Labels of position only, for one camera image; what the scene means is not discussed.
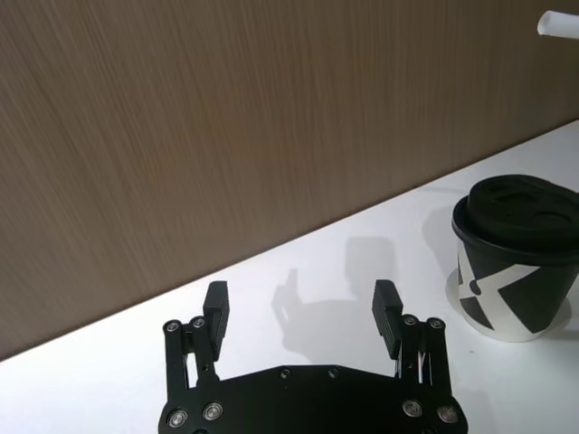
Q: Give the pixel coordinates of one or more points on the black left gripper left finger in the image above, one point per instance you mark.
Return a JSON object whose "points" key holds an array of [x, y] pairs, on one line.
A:
{"points": [[216, 316]]}

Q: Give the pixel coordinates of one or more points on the white tube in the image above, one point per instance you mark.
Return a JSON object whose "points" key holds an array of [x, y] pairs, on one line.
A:
{"points": [[558, 23]]}

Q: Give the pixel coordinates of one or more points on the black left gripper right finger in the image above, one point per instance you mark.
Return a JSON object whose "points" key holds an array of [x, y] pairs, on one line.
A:
{"points": [[386, 316]]}

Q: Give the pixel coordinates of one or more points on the black and white paper cup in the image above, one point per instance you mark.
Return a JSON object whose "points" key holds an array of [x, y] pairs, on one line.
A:
{"points": [[506, 298]]}

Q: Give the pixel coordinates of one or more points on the black plastic cup lid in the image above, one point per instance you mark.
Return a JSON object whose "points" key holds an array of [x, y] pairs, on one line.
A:
{"points": [[511, 217]]}

